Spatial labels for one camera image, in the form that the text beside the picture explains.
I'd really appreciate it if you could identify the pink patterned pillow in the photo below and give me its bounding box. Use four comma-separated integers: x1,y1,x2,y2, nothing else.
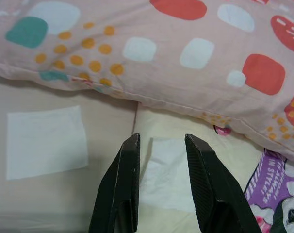
0,0,294,166

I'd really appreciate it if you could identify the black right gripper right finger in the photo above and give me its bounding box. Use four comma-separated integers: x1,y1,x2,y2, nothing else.
185,133,259,233

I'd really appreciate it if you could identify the white tissue sheet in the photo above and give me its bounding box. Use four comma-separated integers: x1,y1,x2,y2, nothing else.
140,137,195,214
6,105,89,181

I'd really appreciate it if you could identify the flat white tissue sheet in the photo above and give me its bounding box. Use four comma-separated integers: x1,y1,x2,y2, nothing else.
6,105,89,181

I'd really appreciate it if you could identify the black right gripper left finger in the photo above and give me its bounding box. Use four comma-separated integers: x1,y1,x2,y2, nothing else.
88,133,141,233

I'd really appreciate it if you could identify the cream cartoon print quilt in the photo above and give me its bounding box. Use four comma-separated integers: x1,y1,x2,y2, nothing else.
132,104,294,233

